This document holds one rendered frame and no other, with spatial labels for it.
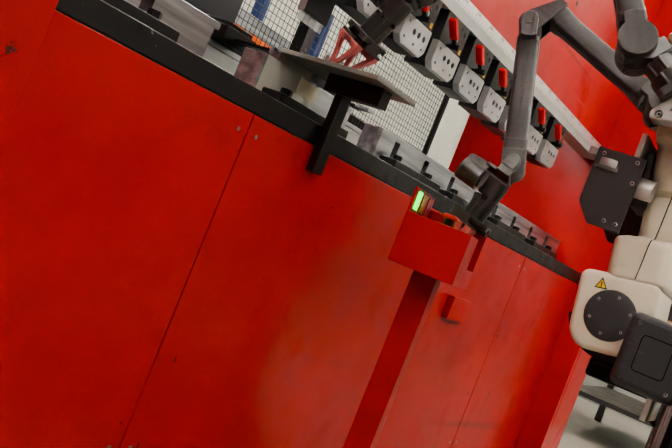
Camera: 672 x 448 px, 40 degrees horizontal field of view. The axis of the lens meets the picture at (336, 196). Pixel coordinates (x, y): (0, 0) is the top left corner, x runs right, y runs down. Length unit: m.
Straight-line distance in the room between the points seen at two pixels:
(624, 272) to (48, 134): 1.15
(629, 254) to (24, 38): 1.24
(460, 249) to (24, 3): 1.17
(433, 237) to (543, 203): 2.00
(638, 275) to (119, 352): 1.02
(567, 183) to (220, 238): 2.45
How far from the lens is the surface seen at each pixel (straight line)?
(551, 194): 4.08
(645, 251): 1.97
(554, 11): 2.43
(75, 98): 1.50
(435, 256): 2.11
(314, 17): 2.13
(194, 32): 1.82
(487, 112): 2.93
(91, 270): 1.64
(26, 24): 1.29
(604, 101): 3.90
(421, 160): 2.68
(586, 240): 4.00
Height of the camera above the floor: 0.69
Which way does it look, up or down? 2 degrees up
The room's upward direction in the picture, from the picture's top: 22 degrees clockwise
